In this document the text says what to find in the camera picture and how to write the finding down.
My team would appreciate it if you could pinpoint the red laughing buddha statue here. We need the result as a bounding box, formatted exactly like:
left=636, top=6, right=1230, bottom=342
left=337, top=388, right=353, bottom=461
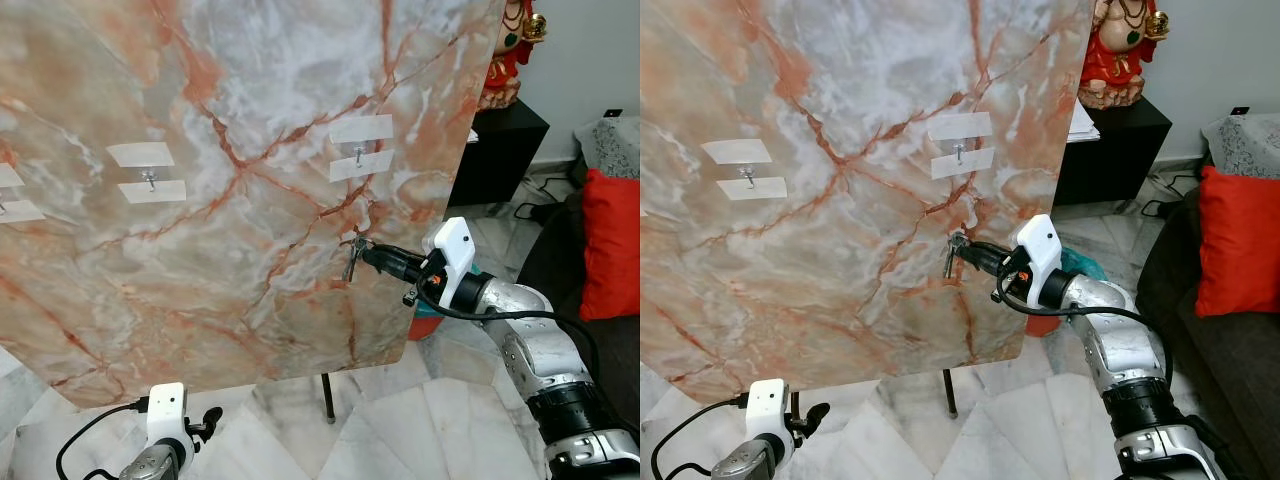
left=479, top=0, right=550, bottom=112
left=1077, top=0, right=1172, bottom=112

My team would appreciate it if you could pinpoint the red cushion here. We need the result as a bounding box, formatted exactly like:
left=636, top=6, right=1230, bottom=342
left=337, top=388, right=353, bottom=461
left=579, top=167, right=641, bottom=322
left=1194, top=164, right=1280, bottom=319

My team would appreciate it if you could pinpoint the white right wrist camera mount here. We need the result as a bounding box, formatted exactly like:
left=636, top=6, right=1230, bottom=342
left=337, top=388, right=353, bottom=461
left=422, top=215, right=477, bottom=302
left=1014, top=212, right=1064, bottom=300

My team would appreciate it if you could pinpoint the marble pattern table top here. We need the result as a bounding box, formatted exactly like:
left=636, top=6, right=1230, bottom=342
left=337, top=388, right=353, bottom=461
left=0, top=0, right=507, bottom=410
left=640, top=0, right=1094, bottom=405

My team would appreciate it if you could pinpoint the small black cabinet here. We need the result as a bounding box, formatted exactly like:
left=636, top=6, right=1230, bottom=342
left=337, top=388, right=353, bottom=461
left=444, top=97, right=552, bottom=212
left=1051, top=94, right=1174, bottom=209

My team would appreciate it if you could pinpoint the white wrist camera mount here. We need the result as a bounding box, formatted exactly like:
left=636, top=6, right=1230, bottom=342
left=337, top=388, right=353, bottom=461
left=1014, top=212, right=1064, bottom=300
left=746, top=377, right=792, bottom=447
left=422, top=215, right=477, bottom=302
left=146, top=382, right=192, bottom=447

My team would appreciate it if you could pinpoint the dark brown sofa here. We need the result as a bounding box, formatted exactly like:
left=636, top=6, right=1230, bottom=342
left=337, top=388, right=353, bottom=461
left=1134, top=183, right=1280, bottom=443
left=514, top=188, right=641, bottom=443

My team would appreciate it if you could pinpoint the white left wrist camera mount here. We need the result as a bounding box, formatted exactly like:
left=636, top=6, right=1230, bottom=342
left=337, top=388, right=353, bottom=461
left=746, top=377, right=792, bottom=447
left=146, top=382, right=192, bottom=447

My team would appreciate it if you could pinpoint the grey patterned cushion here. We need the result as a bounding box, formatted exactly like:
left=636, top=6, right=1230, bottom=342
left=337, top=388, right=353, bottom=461
left=1199, top=112, right=1280, bottom=182
left=571, top=116, right=641, bottom=182

